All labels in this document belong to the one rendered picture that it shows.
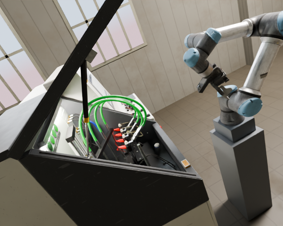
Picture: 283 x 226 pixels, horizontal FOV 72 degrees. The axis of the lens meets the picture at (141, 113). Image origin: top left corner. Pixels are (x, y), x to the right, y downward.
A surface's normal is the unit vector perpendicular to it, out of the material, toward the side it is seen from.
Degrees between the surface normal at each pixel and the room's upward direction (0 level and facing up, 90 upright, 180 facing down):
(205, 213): 90
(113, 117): 90
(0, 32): 90
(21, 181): 90
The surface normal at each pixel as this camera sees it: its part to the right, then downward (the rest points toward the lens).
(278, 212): -0.36, -0.82
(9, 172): 0.25, 0.36
